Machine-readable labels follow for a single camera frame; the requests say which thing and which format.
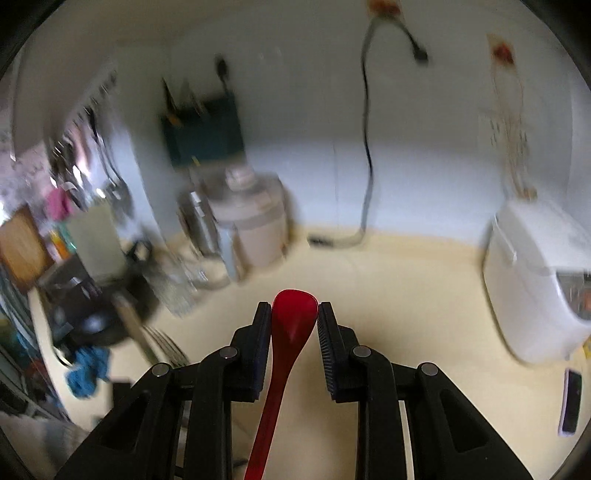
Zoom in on stainless steel canister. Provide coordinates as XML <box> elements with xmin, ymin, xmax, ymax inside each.
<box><xmin>177</xmin><ymin>189</ymin><xmax>223</xmax><ymax>258</ymax></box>

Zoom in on beige electric kettle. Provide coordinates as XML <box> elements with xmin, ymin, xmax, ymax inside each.
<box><xmin>207</xmin><ymin>165</ymin><xmax>290</xmax><ymax>269</ymax></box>

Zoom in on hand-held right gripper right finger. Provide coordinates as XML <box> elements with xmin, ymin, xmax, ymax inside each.
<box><xmin>316</xmin><ymin>301</ymin><xmax>534</xmax><ymax>480</ymax></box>

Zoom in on black power cable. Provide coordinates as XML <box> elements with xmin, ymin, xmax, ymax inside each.
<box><xmin>308</xmin><ymin>13</ymin><xmax>428</xmax><ymax>248</ymax></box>

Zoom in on white rice cooker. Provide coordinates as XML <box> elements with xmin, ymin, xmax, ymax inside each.
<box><xmin>482</xmin><ymin>198</ymin><xmax>591</xmax><ymax>366</ymax></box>

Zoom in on teal wall utensil holder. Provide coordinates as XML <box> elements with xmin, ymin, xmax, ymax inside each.
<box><xmin>160</xmin><ymin>78</ymin><xmax>246</xmax><ymax>168</ymax></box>

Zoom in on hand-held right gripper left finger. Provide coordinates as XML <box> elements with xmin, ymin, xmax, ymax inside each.
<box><xmin>54</xmin><ymin>301</ymin><xmax>273</xmax><ymax>480</ymax></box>

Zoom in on black pan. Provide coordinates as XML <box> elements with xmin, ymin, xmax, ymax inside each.
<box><xmin>39</xmin><ymin>240</ymin><xmax>158</xmax><ymax>348</ymax></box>

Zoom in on blue cloth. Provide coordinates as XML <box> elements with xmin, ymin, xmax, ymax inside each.
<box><xmin>66</xmin><ymin>346</ymin><xmax>112</xmax><ymax>398</ymax></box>

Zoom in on smartphone with pink case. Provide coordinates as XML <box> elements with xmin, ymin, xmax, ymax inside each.
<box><xmin>557</xmin><ymin>368</ymin><xmax>584</xmax><ymax>437</ymax></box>

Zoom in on red plastic spoon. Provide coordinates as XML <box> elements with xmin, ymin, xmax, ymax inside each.
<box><xmin>243</xmin><ymin>289</ymin><xmax>321</xmax><ymax>480</ymax></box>

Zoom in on white cutting board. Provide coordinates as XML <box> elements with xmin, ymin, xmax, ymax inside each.
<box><xmin>66</xmin><ymin>203</ymin><xmax>129</xmax><ymax>283</ymax></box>

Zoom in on tall clear glass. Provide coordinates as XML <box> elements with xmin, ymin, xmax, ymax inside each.
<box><xmin>151</xmin><ymin>257</ymin><xmax>209</xmax><ymax>316</ymax></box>

